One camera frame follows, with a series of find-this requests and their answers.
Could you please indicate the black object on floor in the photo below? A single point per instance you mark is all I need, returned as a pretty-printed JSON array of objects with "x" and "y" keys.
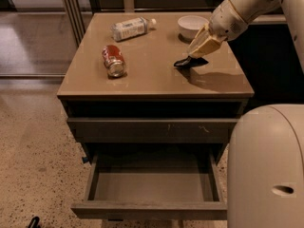
[{"x": 34, "y": 223}]

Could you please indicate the grey drawer cabinet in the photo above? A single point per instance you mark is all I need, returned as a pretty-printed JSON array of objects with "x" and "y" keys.
[{"x": 152, "y": 87}]

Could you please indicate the metal railing frame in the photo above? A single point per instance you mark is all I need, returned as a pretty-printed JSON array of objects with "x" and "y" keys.
[{"x": 249, "y": 10}]

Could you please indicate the dark blue rxbar wrapper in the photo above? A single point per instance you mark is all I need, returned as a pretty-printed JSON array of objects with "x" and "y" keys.
[{"x": 190, "y": 62}]

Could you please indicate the white ceramic bowl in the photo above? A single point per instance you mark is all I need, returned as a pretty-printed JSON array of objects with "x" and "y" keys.
[{"x": 189, "y": 26}]

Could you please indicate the open grey middle drawer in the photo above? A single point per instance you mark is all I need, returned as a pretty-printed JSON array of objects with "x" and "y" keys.
[{"x": 172, "y": 182}]

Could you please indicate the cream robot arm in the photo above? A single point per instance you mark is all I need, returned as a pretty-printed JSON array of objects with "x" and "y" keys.
[{"x": 265, "y": 172}]

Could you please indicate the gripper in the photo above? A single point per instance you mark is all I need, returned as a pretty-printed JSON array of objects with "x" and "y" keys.
[{"x": 226, "y": 22}]

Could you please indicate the red soda can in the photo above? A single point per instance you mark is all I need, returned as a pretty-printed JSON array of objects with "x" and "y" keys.
[{"x": 114, "y": 61}]

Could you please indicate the clear plastic water bottle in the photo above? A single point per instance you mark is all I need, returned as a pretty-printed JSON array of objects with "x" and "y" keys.
[{"x": 132, "y": 28}]

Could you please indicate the closed grey top drawer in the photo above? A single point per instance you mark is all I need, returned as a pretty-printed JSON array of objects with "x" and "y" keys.
[{"x": 105, "y": 130}]

